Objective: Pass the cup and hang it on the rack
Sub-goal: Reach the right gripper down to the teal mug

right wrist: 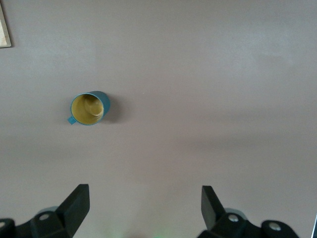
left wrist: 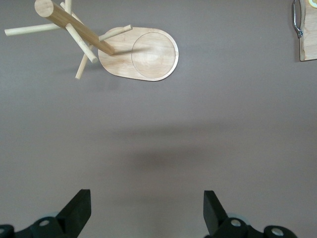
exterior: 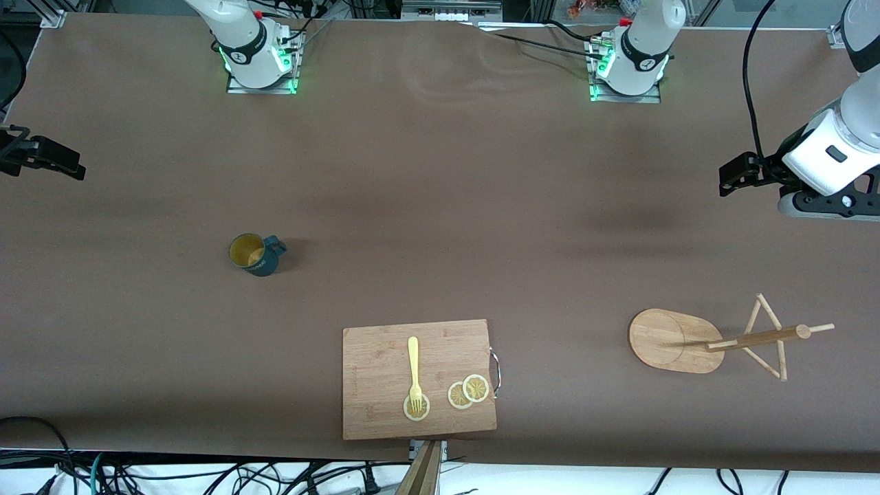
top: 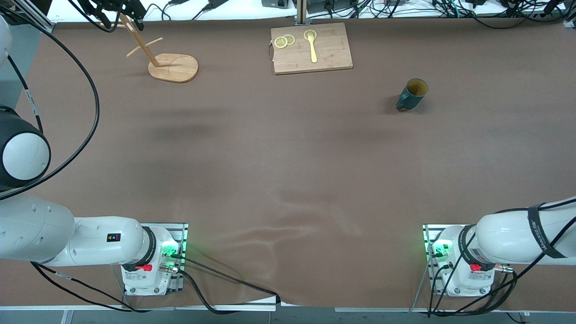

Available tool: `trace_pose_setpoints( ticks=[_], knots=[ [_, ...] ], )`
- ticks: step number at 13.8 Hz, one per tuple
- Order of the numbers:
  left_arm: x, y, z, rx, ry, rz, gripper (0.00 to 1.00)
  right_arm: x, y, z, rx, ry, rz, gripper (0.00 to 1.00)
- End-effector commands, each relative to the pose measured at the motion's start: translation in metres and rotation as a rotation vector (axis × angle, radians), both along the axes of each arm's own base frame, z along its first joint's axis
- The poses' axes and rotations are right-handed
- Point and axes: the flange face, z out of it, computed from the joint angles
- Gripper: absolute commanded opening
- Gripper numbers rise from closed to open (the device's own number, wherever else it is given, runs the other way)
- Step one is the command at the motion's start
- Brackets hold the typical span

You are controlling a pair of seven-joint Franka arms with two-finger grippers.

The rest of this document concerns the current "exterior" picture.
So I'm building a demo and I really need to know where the black looped floor cable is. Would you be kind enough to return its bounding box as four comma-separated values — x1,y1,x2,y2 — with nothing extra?
0,416,76,495

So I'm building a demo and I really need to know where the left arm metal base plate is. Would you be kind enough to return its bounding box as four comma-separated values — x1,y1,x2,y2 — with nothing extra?
588,36,662,104

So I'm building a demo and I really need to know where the grey power strip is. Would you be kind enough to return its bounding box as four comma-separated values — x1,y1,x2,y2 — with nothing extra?
402,0,503,23

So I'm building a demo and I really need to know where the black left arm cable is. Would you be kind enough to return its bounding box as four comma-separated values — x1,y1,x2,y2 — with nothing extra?
741,0,781,160

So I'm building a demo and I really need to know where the yellow plastic fork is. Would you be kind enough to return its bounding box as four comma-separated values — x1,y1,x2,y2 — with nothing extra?
408,336,424,415

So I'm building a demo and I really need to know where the wooden beam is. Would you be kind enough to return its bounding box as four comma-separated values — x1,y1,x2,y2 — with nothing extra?
395,441,441,495

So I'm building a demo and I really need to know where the wooden cup rack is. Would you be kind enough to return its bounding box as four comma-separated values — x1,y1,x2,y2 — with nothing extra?
628,294,835,382

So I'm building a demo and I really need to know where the small metal bracket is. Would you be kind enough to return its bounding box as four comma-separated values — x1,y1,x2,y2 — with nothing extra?
409,440,448,463

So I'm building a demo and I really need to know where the black table cable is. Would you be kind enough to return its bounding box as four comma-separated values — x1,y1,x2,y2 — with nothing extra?
543,19,606,45
481,27,609,61

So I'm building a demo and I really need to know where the teal cup yellow inside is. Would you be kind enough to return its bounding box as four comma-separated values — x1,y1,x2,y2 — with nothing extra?
229,233,287,277

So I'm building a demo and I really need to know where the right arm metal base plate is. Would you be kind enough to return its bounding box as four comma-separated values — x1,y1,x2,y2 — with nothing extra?
225,31,303,95

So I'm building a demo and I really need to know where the wooden cutting board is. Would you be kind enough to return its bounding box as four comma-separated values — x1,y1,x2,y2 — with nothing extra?
342,319,498,441

